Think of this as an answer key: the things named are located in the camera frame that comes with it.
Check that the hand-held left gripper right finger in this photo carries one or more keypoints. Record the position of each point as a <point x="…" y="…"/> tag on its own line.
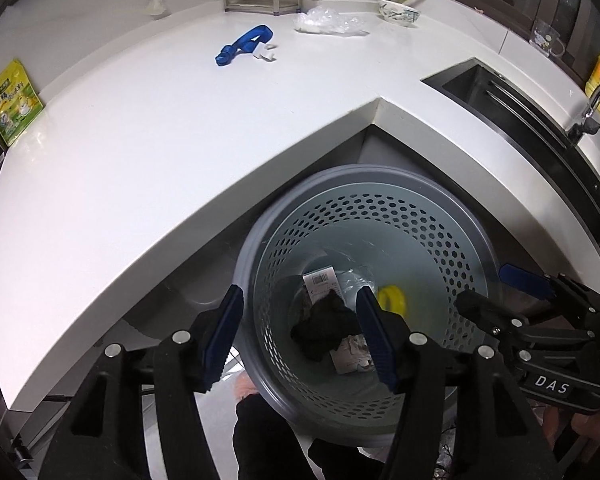
<point x="375" y="337"/>

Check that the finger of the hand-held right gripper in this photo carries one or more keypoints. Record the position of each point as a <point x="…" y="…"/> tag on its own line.
<point x="485" y="310"/>
<point x="525" y="280"/>

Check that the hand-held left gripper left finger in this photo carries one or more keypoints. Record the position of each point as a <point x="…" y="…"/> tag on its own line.
<point x="225" y="332"/>

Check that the black cloth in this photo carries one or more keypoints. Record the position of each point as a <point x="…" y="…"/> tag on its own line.
<point x="325" y="325"/>

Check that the barcode paper label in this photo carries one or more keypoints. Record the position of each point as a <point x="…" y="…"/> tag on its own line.
<point x="319" y="280"/>

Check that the grey perforated waste bin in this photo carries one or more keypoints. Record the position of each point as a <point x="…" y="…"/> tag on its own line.
<point x="430" y="240"/>

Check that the person's right hand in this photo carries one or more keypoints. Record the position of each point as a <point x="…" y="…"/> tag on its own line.
<point x="592" y="422"/>

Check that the person's black trouser leg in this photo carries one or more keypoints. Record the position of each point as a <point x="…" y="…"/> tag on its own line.
<point x="270" y="440"/>

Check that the black kitchen sink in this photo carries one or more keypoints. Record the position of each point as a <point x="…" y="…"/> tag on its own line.
<point x="505" y="105"/>

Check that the steel kitchen faucet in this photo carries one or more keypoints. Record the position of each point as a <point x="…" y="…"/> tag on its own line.
<point x="597" y="105"/>

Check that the clear glass mug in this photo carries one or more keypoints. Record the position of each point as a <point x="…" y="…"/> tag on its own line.
<point x="547" y="40"/>

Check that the small white paper piece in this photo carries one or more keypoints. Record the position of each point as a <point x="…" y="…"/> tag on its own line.
<point x="266" y="52"/>

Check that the patterned ceramic bowl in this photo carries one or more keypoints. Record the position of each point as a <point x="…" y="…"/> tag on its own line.
<point x="399" y="12"/>

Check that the green detergent pouch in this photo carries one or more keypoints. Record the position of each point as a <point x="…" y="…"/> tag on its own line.
<point x="12" y="107"/>

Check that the clear plastic bag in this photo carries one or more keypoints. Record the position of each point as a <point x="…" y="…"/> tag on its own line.
<point x="330" y="22"/>

